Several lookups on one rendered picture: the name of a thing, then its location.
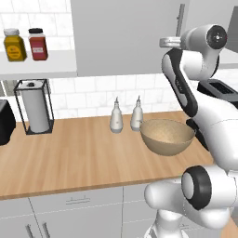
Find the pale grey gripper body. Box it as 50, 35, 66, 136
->
159, 35, 183, 49

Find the tan woven basket bowl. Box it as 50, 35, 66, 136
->
139, 118, 197, 157

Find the grey lower cabinet door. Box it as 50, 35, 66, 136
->
0, 213, 40, 238
34, 203, 125, 238

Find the black toaster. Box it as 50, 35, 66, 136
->
196, 78, 238, 110

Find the white oil bottle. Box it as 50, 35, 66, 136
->
129, 95, 145, 133
109, 96, 125, 135

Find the red spice jar black lid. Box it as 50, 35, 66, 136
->
27, 27, 49, 61

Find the white paper towel roll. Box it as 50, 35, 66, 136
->
20, 81, 50, 134

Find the yellow spice jar white lid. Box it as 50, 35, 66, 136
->
2, 27, 29, 62

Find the black countertop appliance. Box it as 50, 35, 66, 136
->
0, 99, 18, 147

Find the grey narrow drawer front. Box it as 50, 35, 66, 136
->
0, 197, 34, 220

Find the grey cabinet door handle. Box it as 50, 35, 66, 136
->
176, 3, 186, 37

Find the white wall shelf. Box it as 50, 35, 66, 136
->
0, 49, 78, 80

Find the black wire paper towel holder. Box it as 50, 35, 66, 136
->
13, 78, 56, 136

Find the grey drawer handle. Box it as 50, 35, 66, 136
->
65, 195, 91, 205

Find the grey lower cabinet handle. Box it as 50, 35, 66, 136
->
42, 220, 52, 238
25, 223, 35, 238

